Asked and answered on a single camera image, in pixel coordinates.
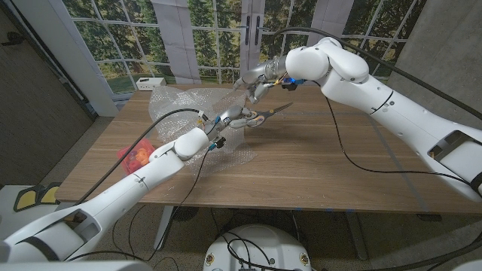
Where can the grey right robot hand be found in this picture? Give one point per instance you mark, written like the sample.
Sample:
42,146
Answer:
263,73

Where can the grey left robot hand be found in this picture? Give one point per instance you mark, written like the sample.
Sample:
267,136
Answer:
229,116

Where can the clear bubble wrap sheet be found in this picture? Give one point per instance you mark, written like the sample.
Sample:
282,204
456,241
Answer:
177,101

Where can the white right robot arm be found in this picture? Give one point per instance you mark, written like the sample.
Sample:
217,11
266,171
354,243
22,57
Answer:
395,109

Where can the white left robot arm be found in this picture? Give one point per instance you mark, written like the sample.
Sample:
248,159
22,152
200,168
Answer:
113,195

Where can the red plastic package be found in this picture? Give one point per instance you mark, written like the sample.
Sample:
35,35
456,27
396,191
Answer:
133,158

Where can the small white box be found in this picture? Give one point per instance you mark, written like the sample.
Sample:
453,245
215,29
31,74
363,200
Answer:
150,83

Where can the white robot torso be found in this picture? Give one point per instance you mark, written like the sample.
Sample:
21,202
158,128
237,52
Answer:
260,241

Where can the white table leg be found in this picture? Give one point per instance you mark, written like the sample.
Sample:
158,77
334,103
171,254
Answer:
163,227
357,237

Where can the yellow black foot pedal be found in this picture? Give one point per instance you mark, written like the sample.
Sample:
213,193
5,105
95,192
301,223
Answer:
50,193
27,199

